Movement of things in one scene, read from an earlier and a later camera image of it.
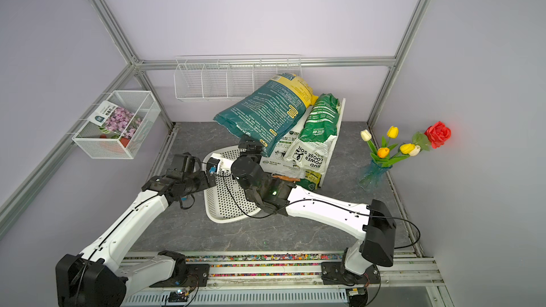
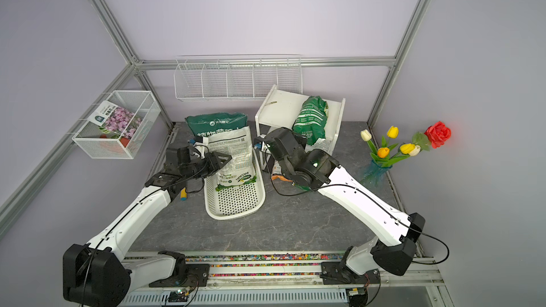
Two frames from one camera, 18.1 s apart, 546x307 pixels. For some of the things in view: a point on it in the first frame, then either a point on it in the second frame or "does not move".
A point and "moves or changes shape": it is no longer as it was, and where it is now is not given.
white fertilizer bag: x=274 y=163 moves or changes shape
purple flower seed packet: x=116 y=122 does not move
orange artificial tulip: x=383 y=152 does not move
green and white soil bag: x=310 y=151 moves or changes shape
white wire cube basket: x=119 y=127 does not move
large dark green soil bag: x=271 y=113 to x=201 y=124
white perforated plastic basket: x=227 y=202 does not move
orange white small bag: x=286 y=178 does not move
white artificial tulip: x=366 y=136 does not move
